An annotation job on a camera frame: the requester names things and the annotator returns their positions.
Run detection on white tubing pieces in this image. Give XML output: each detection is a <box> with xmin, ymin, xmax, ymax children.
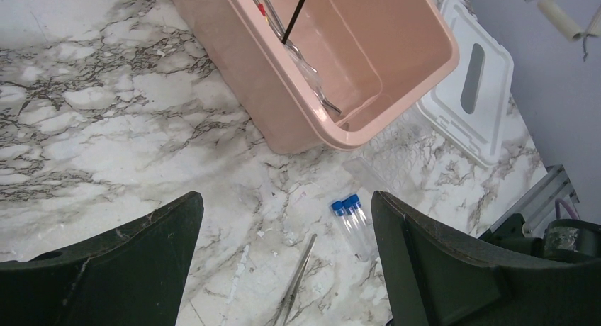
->
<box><xmin>524</xmin><ymin>0</ymin><xmax>600</xmax><ymax>62</ymax></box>

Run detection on two blue capped vials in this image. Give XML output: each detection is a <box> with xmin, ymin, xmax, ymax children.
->
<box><xmin>330</xmin><ymin>193</ymin><xmax>378</xmax><ymax>262</ymax></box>

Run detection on pink plastic bin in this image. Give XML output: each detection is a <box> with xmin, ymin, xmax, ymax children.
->
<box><xmin>172</xmin><ymin>0</ymin><xmax>459</xmax><ymax>154</ymax></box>

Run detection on clear plastic well plate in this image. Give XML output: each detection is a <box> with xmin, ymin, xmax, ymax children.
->
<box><xmin>342</xmin><ymin>108</ymin><xmax>433</xmax><ymax>195</ymax></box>

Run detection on metal crucible tongs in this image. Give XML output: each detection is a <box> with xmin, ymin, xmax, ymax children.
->
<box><xmin>259</xmin><ymin>0</ymin><xmax>342</xmax><ymax>116</ymax></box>

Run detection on white plastic lid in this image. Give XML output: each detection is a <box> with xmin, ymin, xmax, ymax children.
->
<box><xmin>417</xmin><ymin>0</ymin><xmax>514</xmax><ymax>168</ymax></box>

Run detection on metal tweezers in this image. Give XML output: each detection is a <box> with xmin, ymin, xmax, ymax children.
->
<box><xmin>272</xmin><ymin>234</ymin><xmax>317</xmax><ymax>326</ymax></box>

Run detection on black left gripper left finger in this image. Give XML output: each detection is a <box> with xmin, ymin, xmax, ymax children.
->
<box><xmin>1</xmin><ymin>191</ymin><xmax>203</xmax><ymax>325</ymax></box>

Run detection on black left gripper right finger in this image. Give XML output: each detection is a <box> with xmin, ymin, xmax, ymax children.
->
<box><xmin>371</xmin><ymin>191</ymin><xmax>600</xmax><ymax>325</ymax></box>

